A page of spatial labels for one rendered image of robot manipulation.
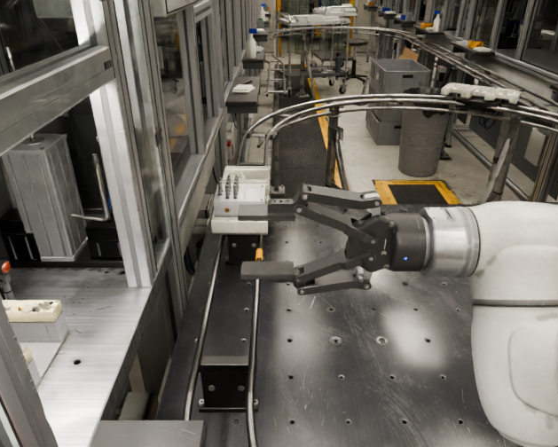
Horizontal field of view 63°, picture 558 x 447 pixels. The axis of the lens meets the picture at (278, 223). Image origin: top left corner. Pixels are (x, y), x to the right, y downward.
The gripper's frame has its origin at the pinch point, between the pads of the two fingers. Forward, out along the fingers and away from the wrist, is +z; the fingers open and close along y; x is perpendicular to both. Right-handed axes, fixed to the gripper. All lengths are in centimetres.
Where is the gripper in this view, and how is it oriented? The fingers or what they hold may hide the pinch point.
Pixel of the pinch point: (260, 242)
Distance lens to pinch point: 58.0
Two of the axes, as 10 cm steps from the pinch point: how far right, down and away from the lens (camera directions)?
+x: 0.0, 4.9, -8.7
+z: -10.0, 0.0, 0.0
